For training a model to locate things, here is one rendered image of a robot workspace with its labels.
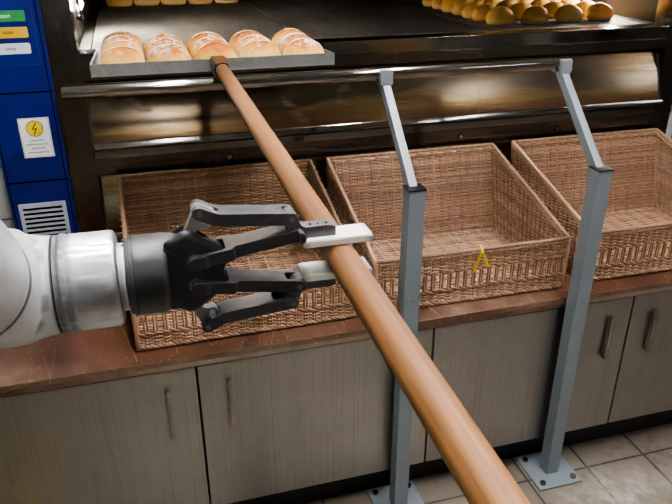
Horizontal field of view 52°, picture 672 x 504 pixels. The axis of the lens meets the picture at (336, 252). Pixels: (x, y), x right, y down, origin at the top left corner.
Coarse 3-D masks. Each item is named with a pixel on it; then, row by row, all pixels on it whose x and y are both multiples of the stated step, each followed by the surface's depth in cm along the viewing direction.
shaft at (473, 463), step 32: (224, 64) 147; (256, 128) 105; (288, 160) 90; (288, 192) 83; (352, 256) 65; (352, 288) 61; (384, 320) 55; (384, 352) 53; (416, 352) 51; (416, 384) 48; (448, 416) 44; (448, 448) 43; (480, 448) 42; (480, 480) 40; (512, 480) 40
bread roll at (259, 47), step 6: (252, 42) 160; (258, 42) 160; (264, 42) 160; (270, 42) 161; (246, 48) 159; (252, 48) 159; (258, 48) 159; (264, 48) 159; (270, 48) 160; (276, 48) 161; (240, 54) 160; (246, 54) 159; (252, 54) 159; (258, 54) 159; (264, 54) 159; (270, 54) 160; (276, 54) 161
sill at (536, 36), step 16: (464, 32) 208; (480, 32) 208; (496, 32) 208; (512, 32) 208; (528, 32) 209; (544, 32) 210; (560, 32) 212; (576, 32) 213; (592, 32) 215; (608, 32) 216; (624, 32) 218; (640, 32) 219; (656, 32) 221; (336, 48) 194; (352, 48) 196; (368, 48) 197; (384, 48) 198; (400, 48) 200; (416, 48) 201; (432, 48) 202; (448, 48) 204; (464, 48) 205; (80, 64) 178
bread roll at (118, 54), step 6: (114, 48) 152; (120, 48) 152; (126, 48) 153; (132, 48) 153; (102, 54) 152; (108, 54) 152; (114, 54) 151; (120, 54) 152; (126, 54) 152; (132, 54) 153; (138, 54) 154; (102, 60) 152; (108, 60) 151; (114, 60) 151; (120, 60) 152; (126, 60) 152; (132, 60) 153; (138, 60) 154; (144, 60) 155
